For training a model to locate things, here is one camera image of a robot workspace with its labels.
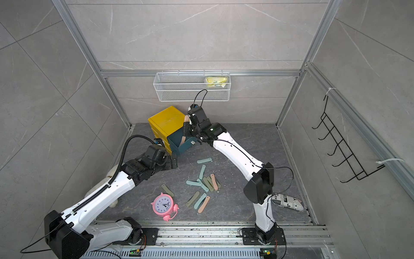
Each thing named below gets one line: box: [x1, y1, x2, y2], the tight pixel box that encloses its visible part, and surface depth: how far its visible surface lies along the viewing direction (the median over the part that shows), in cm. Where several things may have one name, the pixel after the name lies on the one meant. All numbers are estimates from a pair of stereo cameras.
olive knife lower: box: [185, 191, 200, 207], surface depth 86 cm
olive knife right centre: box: [206, 176, 222, 192], surface depth 92 cm
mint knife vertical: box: [198, 164, 206, 180], surface depth 97 cm
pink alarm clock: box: [150, 192, 180, 222], surface depth 82 cm
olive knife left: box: [161, 183, 175, 197], surface depth 90 cm
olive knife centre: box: [202, 176, 215, 192], surface depth 92 cm
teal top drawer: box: [167, 127, 197, 157], surface depth 88 cm
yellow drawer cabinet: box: [147, 105, 186, 156], surface depth 95 cm
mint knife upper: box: [196, 157, 213, 164], surface depth 103 cm
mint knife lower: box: [193, 192, 207, 210], surface depth 85 cm
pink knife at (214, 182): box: [210, 173, 219, 191], surface depth 92 cm
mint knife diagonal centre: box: [196, 178, 210, 193], surface depth 90 cm
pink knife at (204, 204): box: [197, 195, 211, 214], surface depth 85 cm
